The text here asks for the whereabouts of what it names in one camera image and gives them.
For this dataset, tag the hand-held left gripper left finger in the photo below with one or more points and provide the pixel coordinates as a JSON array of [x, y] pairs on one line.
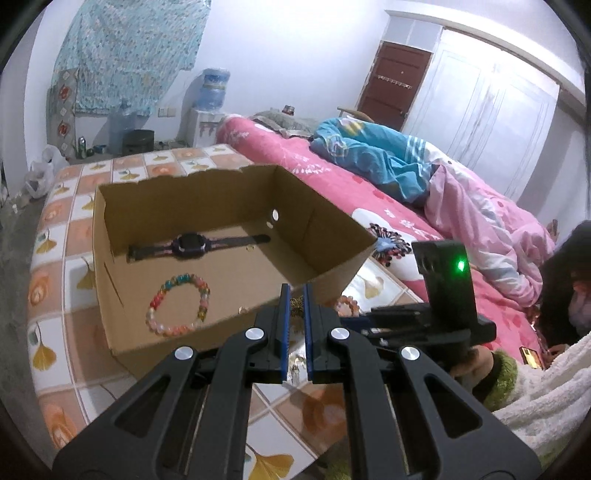
[[285, 337]]

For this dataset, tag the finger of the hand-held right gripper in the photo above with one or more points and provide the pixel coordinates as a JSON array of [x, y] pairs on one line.
[[367, 328]]

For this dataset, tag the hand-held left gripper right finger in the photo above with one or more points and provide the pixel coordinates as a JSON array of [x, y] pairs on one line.
[[310, 337]]

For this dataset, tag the brown cardboard box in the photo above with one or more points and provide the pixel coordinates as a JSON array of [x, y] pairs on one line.
[[138, 207]]

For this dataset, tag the person's right forearm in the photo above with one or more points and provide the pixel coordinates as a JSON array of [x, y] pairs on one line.
[[545, 401]]

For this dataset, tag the person's right hand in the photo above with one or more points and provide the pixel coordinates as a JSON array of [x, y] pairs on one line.
[[475, 360]]

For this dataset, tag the pink quilt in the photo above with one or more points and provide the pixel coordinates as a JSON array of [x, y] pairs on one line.
[[480, 221]]

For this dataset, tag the mobile phone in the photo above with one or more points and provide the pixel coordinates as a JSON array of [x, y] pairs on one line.
[[532, 357]]

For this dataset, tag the blue quilt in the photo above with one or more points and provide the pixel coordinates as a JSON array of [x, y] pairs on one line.
[[378, 157]]

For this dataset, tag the pink floral bedsheet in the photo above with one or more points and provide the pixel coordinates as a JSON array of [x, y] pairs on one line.
[[323, 184]]

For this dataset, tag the white wardrobe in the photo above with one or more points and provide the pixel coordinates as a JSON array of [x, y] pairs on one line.
[[489, 106]]

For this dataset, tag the brown wooden door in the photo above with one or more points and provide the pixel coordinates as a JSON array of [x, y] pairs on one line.
[[392, 83]]

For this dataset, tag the grey patterned pillow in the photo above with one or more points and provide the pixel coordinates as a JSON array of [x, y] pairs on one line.
[[281, 121]]

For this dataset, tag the white water dispenser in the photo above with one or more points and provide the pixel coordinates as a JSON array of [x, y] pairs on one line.
[[205, 127]]

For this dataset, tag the ginkgo print tablecloth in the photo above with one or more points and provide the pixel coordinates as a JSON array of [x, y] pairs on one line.
[[60, 277]]

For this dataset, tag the black cooking pot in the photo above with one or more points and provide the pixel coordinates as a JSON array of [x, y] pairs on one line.
[[138, 143]]

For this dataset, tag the blue water dispenser bottle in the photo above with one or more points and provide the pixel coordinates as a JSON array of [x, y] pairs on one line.
[[213, 90]]

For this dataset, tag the white plastic bag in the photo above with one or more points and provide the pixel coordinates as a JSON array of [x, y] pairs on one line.
[[44, 173]]

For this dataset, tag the floral patterned hanging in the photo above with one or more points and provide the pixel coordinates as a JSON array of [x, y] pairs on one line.
[[62, 110]]

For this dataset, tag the teal patterned wall cloth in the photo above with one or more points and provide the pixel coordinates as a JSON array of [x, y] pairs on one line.
[[134, 50]]

